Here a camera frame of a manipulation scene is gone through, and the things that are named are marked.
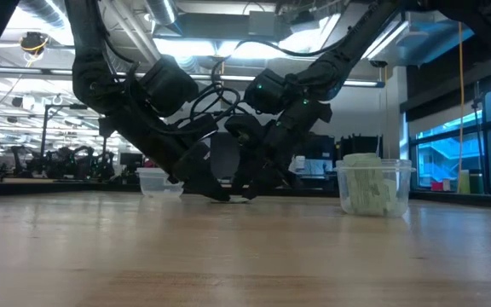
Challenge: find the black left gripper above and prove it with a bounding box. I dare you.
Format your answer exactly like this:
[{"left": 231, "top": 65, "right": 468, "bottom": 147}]
[{"left": 141, "top": 111, "right": 232, "bottom": 203}]

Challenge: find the green stevia packet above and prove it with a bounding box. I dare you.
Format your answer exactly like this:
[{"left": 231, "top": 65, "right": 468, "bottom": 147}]
[
  {"left": 381, "top": 177, "right": 408, "bottom": 217},
  {"left": 342, "top": 152, "right": 390, "bottom": 217},
  {"left": 210, "top": 195, "right": 251, "bottom": 205}
]

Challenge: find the light green container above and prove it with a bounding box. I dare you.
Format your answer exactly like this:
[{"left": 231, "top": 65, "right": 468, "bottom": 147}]
[{"left": 458, "top": 169, "right": 471, "bottom": 195}]

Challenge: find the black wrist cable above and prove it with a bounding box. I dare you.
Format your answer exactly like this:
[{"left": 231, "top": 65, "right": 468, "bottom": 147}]
[
  {"left": 209, "top": 25, "right": 357, "bottom": 86},
  {"left": 188, "top": 84, "right": 243, "bottom": 129}
]

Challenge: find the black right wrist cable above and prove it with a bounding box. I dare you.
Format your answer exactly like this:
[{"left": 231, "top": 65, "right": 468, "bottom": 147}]
[{"left": 209, "top": 25, "right": 357, "bottom": 86}]

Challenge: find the small silver air duct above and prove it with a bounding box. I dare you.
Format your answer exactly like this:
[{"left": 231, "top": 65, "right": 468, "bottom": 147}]
[{"left": 145, "top": 0, "right": 179, "bottom": 26}]

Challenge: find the long ceiling light strip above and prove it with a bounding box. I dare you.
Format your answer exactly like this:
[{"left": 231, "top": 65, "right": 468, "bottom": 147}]
[{"left": 0, "top": 67, "right": 386, "bottom": 90}]

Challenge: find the grey door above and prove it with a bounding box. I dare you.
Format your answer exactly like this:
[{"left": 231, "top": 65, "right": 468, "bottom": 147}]
[{"left": 210, "top": 131, "right": 240, "bottom": 180}]

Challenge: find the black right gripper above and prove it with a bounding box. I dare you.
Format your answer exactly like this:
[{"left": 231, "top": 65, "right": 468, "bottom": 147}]
[{"left": 232, "top": 98, "right": 334, "bottom": 200}]

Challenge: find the clear plastic cup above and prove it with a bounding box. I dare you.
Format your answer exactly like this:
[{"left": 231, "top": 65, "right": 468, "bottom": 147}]
[
  {"left": 333, "top": 159, "right": 417, "bottom": 218},
  {"left": 136, "top": 167, "right": 186, "bottom": 199}
]

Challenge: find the yellow hanging cable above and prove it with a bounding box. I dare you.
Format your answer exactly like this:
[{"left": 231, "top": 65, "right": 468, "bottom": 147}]
[{"left": 457, "top": 20, "right": 466, "bottom": 194}]

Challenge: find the black ceiling dome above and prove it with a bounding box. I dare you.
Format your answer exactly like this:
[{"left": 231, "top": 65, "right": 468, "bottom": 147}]
[{"left": 19, "top": 30, "right": 50, "bottom": 56}]

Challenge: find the dark green container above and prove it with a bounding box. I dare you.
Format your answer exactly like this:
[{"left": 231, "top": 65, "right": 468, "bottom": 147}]
[{"left": 469, "top": 168, "right": 485, "bottom": 195}]

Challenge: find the black gantry frame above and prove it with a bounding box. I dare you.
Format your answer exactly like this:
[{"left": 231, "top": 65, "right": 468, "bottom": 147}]
[{"left": 39, "top": 103, "right": 113, "bottom": 171}]

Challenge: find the black cabinet with screen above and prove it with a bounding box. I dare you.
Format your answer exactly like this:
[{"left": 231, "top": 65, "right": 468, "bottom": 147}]
[{"left": 287, "top": 134, "right": 337, "bottom": 189}]

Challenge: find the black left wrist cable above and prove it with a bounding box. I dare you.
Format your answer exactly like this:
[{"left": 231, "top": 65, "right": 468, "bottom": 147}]
[{"left": 188, "top": 84, "right": 243, "bottom": 129}]

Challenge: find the grey ceiling box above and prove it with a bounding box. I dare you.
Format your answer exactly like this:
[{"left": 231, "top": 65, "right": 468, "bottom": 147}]
[{"left": 248, "top": 10, "right": 278, "bottom": 38}]

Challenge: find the background robot station row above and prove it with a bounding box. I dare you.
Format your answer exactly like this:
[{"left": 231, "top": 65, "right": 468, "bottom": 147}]
[{"left": 9, "top": 143, "right": 117, "bottom": 181}]

